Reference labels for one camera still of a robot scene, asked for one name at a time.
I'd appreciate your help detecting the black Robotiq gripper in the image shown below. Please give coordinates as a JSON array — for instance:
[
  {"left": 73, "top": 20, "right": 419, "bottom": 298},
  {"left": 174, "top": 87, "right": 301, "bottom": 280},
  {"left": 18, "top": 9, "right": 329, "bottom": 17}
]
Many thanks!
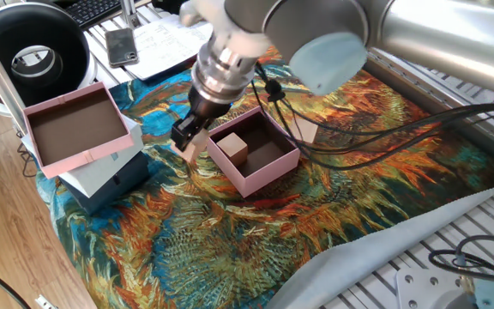
[{"left": 170, "top": 83, "right": 233, "bottom": 152}]

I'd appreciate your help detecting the small wooden cube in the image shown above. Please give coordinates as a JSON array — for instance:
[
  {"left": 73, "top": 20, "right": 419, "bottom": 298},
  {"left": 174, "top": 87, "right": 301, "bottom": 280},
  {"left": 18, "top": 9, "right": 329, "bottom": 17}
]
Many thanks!
[
  {"left": 228, "top": 131, "right": 250, "bottom": 168},
  {"left": 171, "top": 127, "right": 211, "bottom": 165}
]

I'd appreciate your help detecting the small pink gift box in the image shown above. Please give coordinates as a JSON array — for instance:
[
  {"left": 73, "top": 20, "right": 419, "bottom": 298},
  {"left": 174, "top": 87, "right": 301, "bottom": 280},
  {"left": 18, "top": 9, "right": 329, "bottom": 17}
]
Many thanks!
[{"left": 206, "top": 106, "right": 302, "bottom": 199}]

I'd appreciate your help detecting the large wooden cube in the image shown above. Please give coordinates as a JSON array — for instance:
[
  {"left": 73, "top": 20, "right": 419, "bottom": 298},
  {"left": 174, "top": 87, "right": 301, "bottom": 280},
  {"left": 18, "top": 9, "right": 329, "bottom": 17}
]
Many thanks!
[{"left": 292, "top": 117, "right": 319, "bottom": 145}]

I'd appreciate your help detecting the dark navy box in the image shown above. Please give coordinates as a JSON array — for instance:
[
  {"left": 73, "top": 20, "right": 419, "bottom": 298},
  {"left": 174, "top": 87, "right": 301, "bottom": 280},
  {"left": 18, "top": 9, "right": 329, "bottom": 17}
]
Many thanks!
[{"left": 57, "top": 149, "right": 151, "bottom": 215}]

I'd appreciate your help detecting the large pink open box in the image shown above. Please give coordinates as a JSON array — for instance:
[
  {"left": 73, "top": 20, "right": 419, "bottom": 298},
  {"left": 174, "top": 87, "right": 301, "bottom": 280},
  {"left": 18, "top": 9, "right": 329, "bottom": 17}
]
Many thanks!
[{"left": 22, "top": 81, "right": 136, "bottom": 179}]

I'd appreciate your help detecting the printed white paper sheet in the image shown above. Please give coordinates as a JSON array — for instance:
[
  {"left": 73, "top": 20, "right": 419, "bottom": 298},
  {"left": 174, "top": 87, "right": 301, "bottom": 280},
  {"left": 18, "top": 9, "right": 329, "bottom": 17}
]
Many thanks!
[{"left": 124, "top": 15, "right": 214, "bottom": 82}]

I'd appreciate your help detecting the black smartphone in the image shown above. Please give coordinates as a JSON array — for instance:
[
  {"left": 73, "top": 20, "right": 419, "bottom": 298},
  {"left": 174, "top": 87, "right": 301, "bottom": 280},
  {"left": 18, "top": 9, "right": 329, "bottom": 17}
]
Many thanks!
[{"left": 104, "top": 27, "right": 140, "bottom": 69}]

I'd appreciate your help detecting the sunflower painting table cloth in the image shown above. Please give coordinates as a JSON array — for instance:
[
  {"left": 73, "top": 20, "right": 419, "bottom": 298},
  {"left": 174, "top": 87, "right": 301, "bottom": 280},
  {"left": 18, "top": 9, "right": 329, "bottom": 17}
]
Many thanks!
[{"left": 35, "top": 46, "right": 494, "bottom": 309}]

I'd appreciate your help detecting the silver metal stand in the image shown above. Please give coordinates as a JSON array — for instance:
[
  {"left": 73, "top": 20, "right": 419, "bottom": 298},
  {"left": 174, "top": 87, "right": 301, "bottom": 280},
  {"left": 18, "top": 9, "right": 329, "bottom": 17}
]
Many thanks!
[{"left": 119, "top": 0, "right": 142, "bottom": 29}]

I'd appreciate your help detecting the black keyboard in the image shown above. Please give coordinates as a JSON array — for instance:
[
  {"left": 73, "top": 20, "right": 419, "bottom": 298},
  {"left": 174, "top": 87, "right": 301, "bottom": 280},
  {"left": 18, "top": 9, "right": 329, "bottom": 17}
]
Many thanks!
[{"left": 63, "top": 0, "right": 124, "bottom": 30}]

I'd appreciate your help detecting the white and silver wrist mount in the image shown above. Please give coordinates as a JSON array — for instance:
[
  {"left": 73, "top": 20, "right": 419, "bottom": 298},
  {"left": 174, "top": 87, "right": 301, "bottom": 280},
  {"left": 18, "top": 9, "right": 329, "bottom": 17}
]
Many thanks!
[{"left": 178, "top": 0, "right": 272, "bottom": 105}]

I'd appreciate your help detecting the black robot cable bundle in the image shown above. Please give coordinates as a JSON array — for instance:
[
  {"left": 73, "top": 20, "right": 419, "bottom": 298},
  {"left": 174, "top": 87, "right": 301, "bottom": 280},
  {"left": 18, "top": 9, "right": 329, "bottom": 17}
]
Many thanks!
[{"left": 250, "top": 63, "right": 494, "bottom": 172}]

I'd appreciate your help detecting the black round ring device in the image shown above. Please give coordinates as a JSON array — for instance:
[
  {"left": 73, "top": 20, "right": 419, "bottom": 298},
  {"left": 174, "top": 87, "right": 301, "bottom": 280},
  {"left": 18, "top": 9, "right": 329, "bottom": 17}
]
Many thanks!
[{"left": 0, "top": 2, "right": 99, "bottom": 118}]

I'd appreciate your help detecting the wide aluminium frame rail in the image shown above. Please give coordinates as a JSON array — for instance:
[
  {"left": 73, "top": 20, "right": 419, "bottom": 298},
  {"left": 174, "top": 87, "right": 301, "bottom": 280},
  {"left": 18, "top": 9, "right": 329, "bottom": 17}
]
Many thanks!
[{"left": 364, "top": 49, "right": 494, "bottom": 175}]

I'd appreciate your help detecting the black looped cable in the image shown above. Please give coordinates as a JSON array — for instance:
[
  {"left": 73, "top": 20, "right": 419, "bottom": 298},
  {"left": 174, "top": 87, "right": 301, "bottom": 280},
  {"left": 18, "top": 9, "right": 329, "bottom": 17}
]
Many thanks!
[{"left": 427, "top": 234, "right": 494, "bottom": 285}]

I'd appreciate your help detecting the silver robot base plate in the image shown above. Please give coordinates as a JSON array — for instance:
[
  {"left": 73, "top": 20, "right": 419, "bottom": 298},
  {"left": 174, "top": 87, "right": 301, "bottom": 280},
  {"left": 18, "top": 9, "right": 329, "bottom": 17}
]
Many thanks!
[{"left": 395, "top": 266, "right": 467, "bottom": 309}]

